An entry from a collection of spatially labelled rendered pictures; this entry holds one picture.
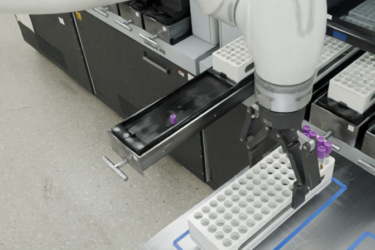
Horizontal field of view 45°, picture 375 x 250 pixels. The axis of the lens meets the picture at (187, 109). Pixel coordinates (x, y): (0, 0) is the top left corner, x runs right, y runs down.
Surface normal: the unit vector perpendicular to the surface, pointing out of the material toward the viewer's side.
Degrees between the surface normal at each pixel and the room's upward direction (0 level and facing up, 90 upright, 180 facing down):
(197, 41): 0
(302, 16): 81
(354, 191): 0
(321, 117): 90
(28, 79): 0
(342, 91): 90
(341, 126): 90
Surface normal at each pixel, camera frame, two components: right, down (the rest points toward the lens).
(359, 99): -0.74, 0.48
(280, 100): -0.21, 0.66
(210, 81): -0.08, -0.75
